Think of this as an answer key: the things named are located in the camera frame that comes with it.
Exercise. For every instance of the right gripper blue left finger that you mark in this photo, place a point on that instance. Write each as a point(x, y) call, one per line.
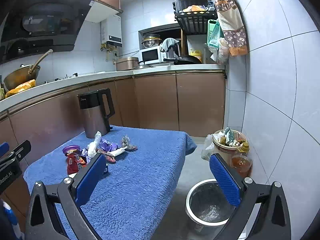
point(43, 220)

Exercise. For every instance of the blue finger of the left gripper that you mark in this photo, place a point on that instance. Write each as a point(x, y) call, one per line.
point(21, 150)
point(4, 148)

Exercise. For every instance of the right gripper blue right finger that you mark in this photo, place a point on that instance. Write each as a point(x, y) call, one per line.
point(272, 220)

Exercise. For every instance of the purple plastic lid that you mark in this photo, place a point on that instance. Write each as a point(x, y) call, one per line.
point(70, 149)

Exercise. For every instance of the purple plastic bag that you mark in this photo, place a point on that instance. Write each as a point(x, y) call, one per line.
point(104, 146)

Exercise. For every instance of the white tissue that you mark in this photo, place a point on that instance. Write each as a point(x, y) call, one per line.
point(117, 152)

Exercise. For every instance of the silver red wrapper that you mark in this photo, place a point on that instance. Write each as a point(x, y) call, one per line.
point(126, 143)

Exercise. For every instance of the white rimmed metal trash bin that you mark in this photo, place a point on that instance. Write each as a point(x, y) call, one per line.
point(207, 208)

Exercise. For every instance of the brown kitchen cabinets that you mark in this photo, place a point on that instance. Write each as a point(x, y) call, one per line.
point(49, 115)

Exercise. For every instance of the blue terry table cloth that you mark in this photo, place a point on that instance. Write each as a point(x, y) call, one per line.
point(131, 200)

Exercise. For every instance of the amber oil bottle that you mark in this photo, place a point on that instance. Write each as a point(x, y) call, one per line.
point(240, 160)

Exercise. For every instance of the yellow snack bag on counter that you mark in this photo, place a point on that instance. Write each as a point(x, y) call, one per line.
point(22, 87)

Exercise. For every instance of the brass wok with ladle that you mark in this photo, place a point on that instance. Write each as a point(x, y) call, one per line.
point(24, 73)

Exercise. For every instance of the black steel electric kettle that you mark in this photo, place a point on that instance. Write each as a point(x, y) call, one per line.
point(96, 107)

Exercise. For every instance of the beige overfull waste bucket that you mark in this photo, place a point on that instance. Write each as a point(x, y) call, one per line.
point(230, 142)

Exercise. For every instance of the white plastic bag beside bucket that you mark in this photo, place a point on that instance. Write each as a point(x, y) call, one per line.
point(208, 147)

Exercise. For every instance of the black range hood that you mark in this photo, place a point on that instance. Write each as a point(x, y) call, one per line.
point(35, 26)

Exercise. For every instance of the white gas water heater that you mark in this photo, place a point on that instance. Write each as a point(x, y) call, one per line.
point(111, 31)

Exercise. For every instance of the white microwave oven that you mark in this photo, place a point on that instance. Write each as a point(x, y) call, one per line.
point(152, 55)

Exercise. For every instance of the black frying pan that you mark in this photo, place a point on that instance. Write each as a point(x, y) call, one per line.
point(186, 59)

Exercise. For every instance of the green plastic bag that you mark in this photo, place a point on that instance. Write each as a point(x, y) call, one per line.
point(214, 33)

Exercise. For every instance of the floral apron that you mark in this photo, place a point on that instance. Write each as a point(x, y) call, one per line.
point(232, 26)

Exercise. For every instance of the black dish rack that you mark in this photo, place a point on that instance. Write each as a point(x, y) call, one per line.
point(193, 15)

